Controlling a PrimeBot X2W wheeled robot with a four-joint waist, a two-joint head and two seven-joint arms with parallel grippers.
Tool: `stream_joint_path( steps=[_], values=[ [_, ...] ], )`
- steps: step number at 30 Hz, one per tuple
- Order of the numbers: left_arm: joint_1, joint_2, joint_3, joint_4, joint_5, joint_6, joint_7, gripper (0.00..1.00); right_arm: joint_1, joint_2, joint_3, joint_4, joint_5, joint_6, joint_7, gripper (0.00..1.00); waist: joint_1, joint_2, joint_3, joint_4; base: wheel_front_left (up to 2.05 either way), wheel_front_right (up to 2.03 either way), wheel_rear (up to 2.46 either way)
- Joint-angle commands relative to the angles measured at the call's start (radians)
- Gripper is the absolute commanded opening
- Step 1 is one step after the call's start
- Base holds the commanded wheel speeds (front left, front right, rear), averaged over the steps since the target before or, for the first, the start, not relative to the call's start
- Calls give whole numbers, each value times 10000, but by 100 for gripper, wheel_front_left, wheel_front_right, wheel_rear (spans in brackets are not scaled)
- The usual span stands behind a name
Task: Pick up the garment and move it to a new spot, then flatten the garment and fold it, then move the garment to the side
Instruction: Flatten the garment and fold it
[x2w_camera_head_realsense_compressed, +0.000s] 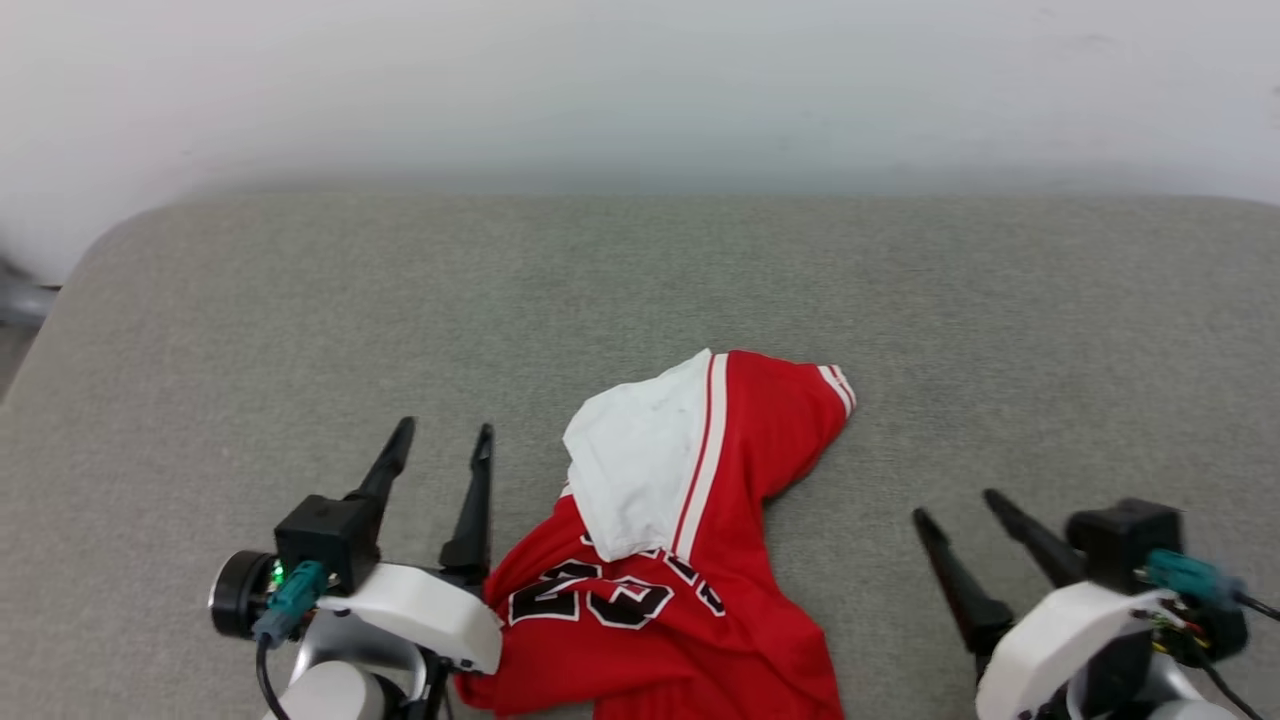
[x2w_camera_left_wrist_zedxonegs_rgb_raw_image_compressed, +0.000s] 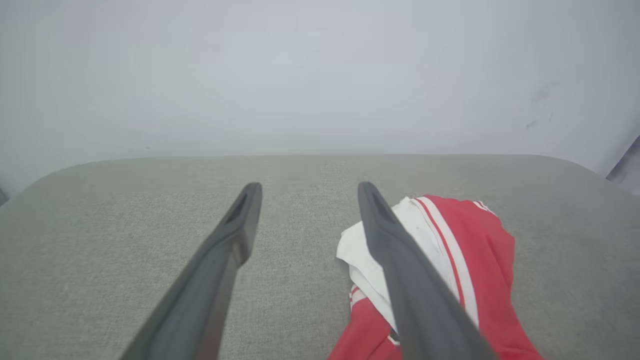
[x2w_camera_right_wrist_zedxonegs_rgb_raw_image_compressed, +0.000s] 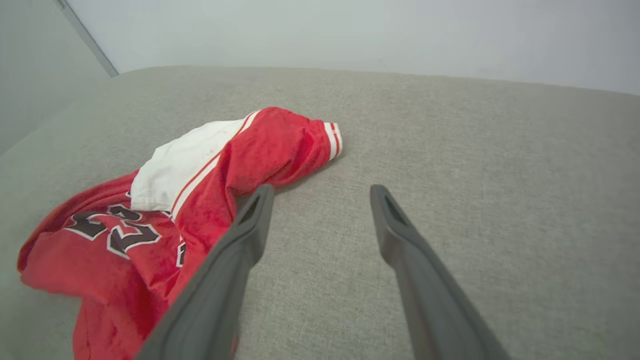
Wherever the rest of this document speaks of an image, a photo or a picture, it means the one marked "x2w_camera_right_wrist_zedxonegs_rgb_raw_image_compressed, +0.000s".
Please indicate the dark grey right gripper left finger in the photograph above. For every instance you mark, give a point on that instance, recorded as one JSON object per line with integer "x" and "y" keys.
{"x": 210, "y": 300}

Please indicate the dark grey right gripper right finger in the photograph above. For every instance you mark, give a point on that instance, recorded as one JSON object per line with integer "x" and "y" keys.
{"x": 435, "y": 310}

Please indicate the red white basketball jersey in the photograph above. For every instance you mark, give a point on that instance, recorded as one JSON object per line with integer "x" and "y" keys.
{"x": 270, "y": 150}

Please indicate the beige grey fabric sofa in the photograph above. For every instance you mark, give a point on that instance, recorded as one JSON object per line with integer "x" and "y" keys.
{"x": 450, "y": 150}

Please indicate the grey wall trim strip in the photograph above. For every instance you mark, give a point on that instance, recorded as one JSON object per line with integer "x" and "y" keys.
{"x": 87, "y": 37}

